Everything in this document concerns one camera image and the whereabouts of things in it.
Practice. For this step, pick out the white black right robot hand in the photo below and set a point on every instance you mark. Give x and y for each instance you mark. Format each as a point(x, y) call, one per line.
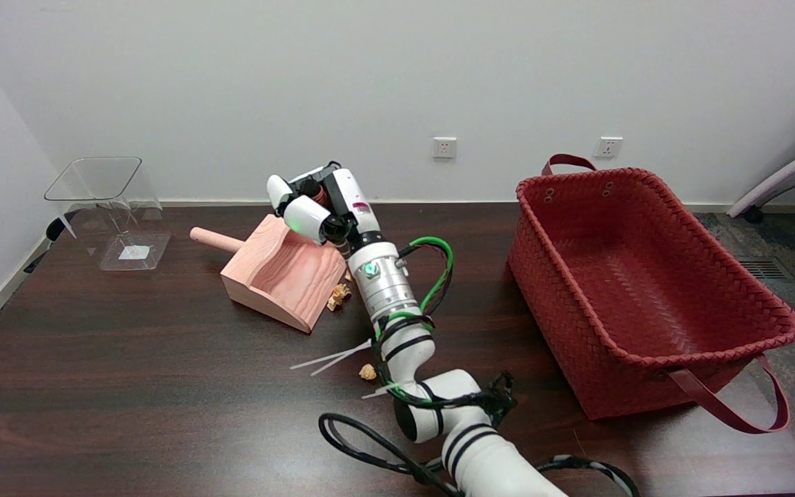
point(352, 200)

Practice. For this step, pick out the tan paper ball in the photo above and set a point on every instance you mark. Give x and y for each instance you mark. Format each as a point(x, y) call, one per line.
point(368, 373)
point(333, 302)
point(342, 290)

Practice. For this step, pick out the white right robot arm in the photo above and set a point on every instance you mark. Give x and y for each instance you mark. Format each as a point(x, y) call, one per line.
point(480, 455)

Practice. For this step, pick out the pink wooden dustpan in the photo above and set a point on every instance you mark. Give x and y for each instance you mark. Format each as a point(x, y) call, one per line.
point(280, 276)

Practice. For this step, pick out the clear plastic container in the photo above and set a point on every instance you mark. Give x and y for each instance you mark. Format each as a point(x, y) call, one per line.
point(121, 235)

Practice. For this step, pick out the red woven basket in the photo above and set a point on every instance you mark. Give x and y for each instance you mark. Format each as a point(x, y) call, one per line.
point(646, 276)

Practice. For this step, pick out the floor vent grille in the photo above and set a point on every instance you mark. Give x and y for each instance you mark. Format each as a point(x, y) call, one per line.
point(763, 269)

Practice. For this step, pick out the grey office chair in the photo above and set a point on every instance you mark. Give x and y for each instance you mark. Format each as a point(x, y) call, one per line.
point(784, 176)

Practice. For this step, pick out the white wall socket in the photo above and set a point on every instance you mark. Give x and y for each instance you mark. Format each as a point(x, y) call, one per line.
point(608, 147)
point(444, 147)

